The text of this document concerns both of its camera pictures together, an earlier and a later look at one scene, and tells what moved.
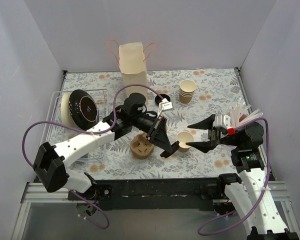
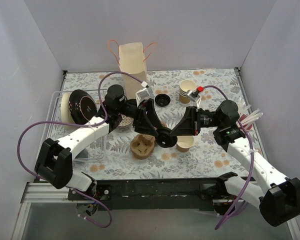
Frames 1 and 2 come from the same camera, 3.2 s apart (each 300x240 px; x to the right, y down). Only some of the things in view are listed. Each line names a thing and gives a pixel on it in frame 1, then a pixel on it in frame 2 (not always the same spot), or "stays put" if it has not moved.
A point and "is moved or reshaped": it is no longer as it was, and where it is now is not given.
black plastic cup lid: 175,147 is moved or reshaped
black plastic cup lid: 158,100 stays put
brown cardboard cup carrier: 140,147 stays put
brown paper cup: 184,137 stays put
